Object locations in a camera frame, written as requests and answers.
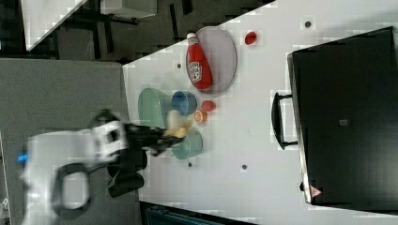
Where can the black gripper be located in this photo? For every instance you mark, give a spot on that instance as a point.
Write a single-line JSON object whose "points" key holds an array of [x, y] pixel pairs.
{"points": [[139, 137]]}

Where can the small red toy fruit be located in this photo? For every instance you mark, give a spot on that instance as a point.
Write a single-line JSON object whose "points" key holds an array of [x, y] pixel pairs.
{"points": [[250, 38]]}

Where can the red toy strawberry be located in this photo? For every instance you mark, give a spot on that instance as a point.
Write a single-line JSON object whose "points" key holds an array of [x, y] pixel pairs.
{"points": [[208, 106]]}

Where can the orange slice toy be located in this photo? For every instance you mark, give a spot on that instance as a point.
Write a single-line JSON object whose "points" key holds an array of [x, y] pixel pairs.
{"points": [[200, 117]]}

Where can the green plastic colander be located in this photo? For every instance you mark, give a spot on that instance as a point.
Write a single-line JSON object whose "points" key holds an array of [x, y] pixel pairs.
{"points": [[153, 106]]}

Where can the silver toaster oven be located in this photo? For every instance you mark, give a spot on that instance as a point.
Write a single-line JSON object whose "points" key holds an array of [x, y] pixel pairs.
{"points": [[344, 96]]}

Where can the round grey plate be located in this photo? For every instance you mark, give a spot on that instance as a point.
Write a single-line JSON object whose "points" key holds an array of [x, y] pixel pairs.
{"points": [[220, 52]]}

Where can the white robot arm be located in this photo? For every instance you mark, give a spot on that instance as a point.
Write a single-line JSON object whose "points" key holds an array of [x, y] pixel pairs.
{"points": [[58, 164]]}

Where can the green mug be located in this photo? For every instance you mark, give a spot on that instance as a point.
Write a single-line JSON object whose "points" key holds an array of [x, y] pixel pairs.
{"points": [[191, 146]]}

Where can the blue cup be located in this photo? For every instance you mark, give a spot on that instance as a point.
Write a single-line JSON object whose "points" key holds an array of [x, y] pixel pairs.
{"points": [[184, 102]]}

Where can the red ketchup bottle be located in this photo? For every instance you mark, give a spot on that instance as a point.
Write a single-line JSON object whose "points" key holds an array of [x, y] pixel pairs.
{"points": [[198, 67]]}

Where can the peeled yellow toy banana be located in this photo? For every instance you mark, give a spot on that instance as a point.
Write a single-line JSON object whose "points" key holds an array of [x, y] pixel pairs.
{"points": [[176, 120]]}

